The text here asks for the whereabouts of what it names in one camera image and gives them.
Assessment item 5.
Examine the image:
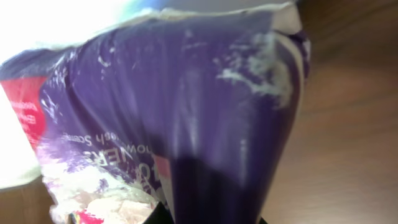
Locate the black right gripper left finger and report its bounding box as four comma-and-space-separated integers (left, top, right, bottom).
144, 202, 174, 224

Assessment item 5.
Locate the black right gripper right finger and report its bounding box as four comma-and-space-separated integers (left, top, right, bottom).
259, 218, 268, 224

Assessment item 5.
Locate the purple red snack packet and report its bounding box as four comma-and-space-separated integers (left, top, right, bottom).
1, 2, 310, 224

